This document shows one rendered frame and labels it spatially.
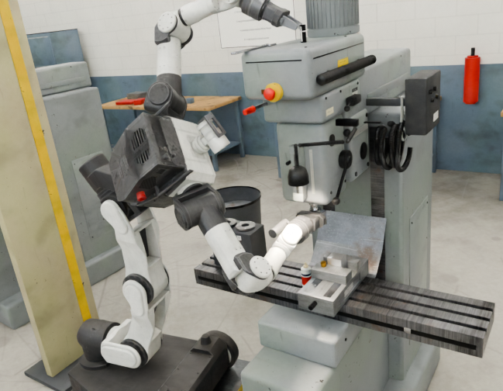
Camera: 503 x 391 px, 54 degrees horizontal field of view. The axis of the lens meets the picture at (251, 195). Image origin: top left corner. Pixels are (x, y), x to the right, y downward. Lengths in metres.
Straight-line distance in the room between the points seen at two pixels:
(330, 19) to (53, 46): 7.19
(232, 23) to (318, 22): 5.18
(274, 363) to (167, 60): 1.21
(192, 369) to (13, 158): 1.51
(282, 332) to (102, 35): 7.39
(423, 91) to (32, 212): 2.20
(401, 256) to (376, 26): 4.17
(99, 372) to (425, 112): 1.77
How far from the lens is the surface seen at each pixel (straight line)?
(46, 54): 8.95
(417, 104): 1.93
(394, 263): 2.39
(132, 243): 1.96
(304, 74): 1.59
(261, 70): 1.67
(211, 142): 1.69
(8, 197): 3.01
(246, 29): 7.01
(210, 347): 2.37
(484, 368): 3.23
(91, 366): 2.49
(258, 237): 2.22
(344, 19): 1.96
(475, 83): 5.86
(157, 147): 1.62
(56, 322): 3.37
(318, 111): 1.70
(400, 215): 2.28
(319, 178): 1.81
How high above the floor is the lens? 2.03
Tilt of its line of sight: 21 degrees down
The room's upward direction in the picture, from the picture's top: 7 degrees counter-clockwise
